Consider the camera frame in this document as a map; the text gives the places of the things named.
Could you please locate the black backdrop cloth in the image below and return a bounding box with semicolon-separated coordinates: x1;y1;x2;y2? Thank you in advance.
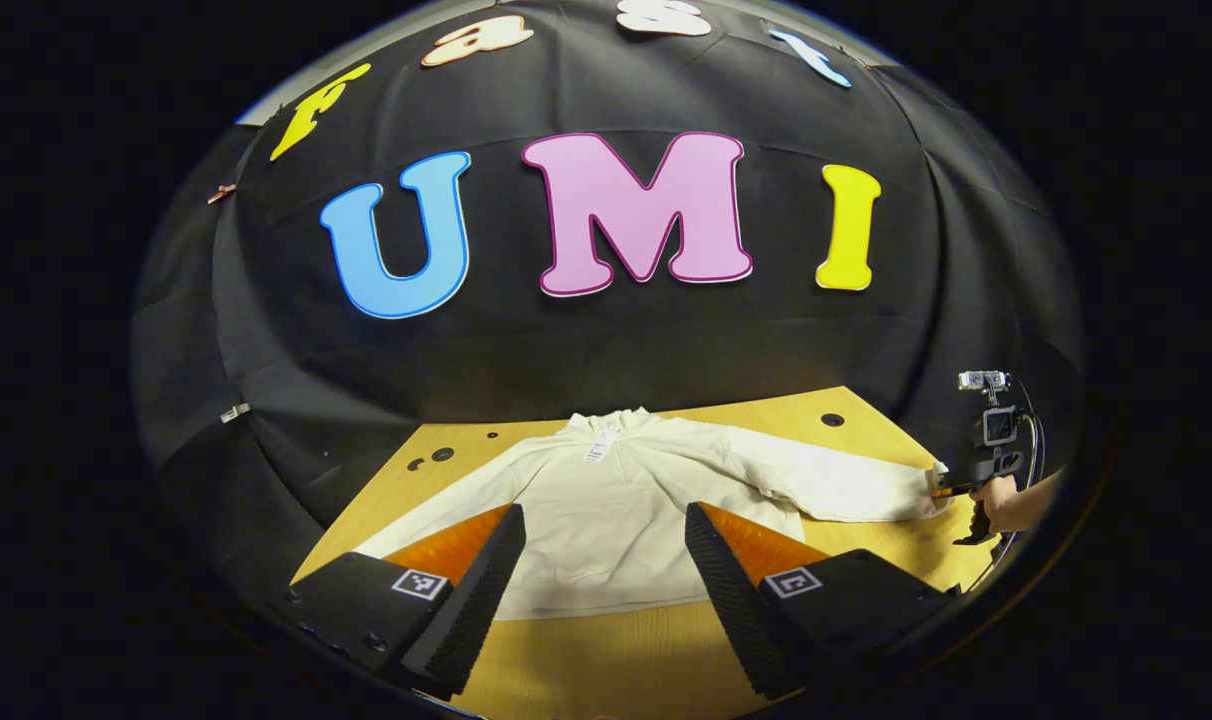
131;0;1085;601

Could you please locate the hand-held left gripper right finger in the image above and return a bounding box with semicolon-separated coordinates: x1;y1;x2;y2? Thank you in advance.
684;502;957;701

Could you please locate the cream white sweatshirt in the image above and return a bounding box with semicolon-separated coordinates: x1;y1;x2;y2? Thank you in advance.
351;406;952;621

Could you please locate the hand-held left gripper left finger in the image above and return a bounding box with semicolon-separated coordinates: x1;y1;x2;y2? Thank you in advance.
286;503;527;701

